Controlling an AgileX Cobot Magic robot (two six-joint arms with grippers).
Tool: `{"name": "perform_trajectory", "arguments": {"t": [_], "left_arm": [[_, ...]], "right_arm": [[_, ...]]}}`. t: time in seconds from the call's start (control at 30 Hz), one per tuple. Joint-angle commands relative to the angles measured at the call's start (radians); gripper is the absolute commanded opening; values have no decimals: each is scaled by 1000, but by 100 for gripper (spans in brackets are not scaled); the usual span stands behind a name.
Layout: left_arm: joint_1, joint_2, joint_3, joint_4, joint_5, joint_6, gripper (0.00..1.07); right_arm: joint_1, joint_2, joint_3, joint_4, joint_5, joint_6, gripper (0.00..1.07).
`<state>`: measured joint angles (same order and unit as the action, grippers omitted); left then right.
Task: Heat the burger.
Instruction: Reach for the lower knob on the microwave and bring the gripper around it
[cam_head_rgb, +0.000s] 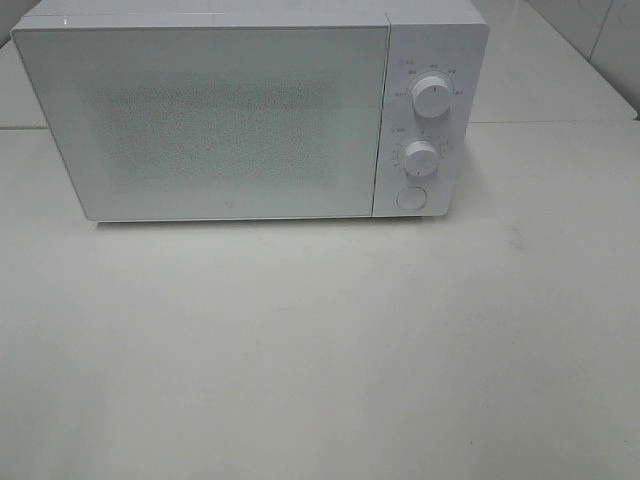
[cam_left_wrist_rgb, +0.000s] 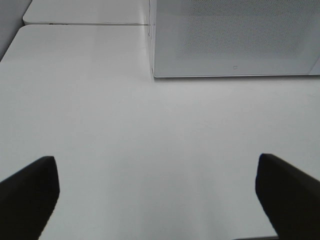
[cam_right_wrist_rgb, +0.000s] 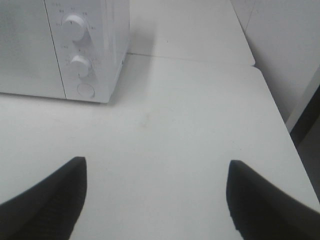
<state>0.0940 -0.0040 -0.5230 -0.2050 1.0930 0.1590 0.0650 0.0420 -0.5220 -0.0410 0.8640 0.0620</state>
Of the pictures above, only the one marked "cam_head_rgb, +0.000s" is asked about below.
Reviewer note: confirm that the upper white power knob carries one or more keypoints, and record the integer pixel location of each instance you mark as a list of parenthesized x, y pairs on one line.
[(431, 95)]

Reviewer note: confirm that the white microwave oven body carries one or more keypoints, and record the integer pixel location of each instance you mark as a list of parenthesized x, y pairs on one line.
[(449, 37)]

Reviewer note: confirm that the white timer knob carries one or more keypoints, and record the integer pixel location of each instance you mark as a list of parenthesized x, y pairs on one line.
[(420, 159)]

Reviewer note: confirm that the round white door button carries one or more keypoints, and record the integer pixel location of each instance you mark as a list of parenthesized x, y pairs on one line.
[(411, 198)]

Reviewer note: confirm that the white microwave door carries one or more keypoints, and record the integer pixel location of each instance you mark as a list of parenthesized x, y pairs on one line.
[(190, 124)]

